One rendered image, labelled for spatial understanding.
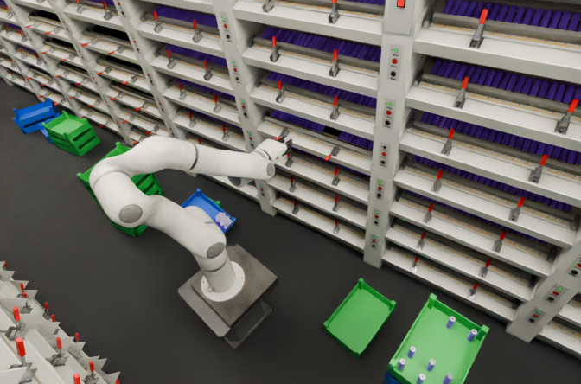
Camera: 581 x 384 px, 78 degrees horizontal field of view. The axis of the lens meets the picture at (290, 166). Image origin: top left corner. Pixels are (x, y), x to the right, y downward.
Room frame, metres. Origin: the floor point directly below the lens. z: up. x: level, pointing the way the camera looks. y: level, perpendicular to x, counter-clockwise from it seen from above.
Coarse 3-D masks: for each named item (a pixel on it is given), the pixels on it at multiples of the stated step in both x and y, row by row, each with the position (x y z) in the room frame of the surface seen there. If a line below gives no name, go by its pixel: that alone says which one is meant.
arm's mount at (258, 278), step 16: (240, 256) 0.93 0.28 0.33; (256, 272) 0.84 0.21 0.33; (256, 288) 0.76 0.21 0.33; (272, 288) 0.77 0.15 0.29; (208, 304) 0.73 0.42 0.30; (224, 304) 0.71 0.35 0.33; (240, 304) 0.70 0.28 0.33; (256, 304) 0.71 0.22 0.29; (224, 320) 0.65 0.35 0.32; (240, 320) 0.65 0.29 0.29
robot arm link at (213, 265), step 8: (184, 208) 0.89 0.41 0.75; (192, 208) 0.89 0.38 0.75; (200, 208) 0.90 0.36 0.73; (200, 216) 0.84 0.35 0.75; (208, 216) 0.86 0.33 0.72; (224, 256) 0.79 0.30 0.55; (200, 264) 0.77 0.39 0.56; (208, 264) 0.76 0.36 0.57; (216, 264) 0.76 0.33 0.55; (224, 264) 0.78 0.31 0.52
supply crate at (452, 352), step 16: (432, 304) 0.55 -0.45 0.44; (416, 320) 0.50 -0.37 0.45; (432, 320) 0.51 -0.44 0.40; (448, 320) 0.50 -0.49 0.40; (464, 320) 0.48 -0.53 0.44; (416, 336) 0.46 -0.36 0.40; (432, 336) 0.45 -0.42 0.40; (448, 336) 0.45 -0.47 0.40; (464, 336) 0.44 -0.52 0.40; (480, 336) 0.42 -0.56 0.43; (400, 352) 0.42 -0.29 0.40; (416, 352) 0.41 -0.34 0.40; (432, 352) 0.40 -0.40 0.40; (448, 352) 0.40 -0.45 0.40; (464, 352) 0.39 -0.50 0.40; (416, 368) 0.36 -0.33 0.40; (448, 368) 0.35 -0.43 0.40; (464, 368) 0.34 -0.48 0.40
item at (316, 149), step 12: (264, 108) 1.46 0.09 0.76; (264, 120) 1.42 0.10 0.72; (264, 132) 1.37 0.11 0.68; (276, 132) 1.34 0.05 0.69; (324, 132) 1.27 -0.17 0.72; (300, 144) 1.24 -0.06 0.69; (312, 144) 1.22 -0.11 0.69; (324, 156) 1.16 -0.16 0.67; (336, 156) 1.13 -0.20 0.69; (348, 156) 1.11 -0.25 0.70; (360, 156) 1.10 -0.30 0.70; (372, 156) 1.06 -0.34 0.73; (360, 168) 1.05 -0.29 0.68
